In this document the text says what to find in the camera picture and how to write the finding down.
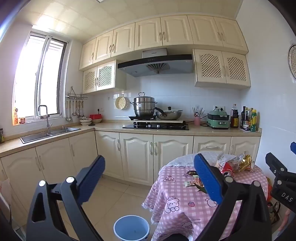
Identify black gas stove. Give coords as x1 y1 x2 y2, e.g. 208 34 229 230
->
122 122 189 131

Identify cream base cabinet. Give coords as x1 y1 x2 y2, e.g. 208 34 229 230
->
0 120 262 223

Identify yellow perforated steamer plate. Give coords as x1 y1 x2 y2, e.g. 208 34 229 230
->
115 96 126 110

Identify black induction cooker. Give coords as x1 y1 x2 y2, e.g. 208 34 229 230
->
128 115 158 121

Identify person's dark trousers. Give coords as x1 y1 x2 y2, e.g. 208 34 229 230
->
162 235 192 241

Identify grey range hood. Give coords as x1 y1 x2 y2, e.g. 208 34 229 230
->
117 48 195 77

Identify steel steamer pot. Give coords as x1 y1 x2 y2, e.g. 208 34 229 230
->
130 92 158 117

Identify steel wok with lid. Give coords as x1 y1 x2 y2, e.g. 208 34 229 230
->
154 106 184 120

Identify small lattice door cabinet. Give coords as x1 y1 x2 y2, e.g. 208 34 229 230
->
82 60 127 94

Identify patterned tote bag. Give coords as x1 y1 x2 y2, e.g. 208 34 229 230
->
267 201 281 225

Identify round steel strainer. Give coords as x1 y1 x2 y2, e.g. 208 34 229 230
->
288 43 296 76

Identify steel hanging spatula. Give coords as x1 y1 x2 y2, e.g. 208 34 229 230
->
77 100 85 119

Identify steel faucet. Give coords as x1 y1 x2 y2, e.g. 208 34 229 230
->
38 105 52 134

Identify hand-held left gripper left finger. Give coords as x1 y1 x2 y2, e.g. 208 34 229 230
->
26 155 105 241

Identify wide lattice door cabinet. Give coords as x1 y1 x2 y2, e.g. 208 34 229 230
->
193 49 251 90

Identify steel utensil rack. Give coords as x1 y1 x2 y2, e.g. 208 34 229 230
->
67 87 88 100

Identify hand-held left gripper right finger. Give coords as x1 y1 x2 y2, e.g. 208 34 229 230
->
194 153 272 241

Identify cream upper wall cabinet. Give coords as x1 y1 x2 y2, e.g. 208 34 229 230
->
79 14 249 70

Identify sliding window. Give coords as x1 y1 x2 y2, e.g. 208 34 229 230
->
13 31 70 126

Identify steel double sink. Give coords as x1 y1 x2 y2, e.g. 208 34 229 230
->
20 126 81 143

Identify green bottle yellow cap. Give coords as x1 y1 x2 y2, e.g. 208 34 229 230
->
250 109 258 132

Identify large soy sauce bottle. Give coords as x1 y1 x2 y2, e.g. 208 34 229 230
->
230 104 240 128

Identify blue plastic bin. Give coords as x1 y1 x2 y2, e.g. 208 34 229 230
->
113 215 150 241

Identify clear plastic bag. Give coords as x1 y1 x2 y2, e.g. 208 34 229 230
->
215 151 245 168

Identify green electric cooker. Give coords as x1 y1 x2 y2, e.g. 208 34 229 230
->
206 111 230 129

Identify red drink can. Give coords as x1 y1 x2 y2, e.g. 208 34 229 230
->
221 162 236 178

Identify gold foil wrapper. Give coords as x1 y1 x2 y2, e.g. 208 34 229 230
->
236 154 255 172

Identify pink checked tablecloth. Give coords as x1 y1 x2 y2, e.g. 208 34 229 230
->
142 152 269 241

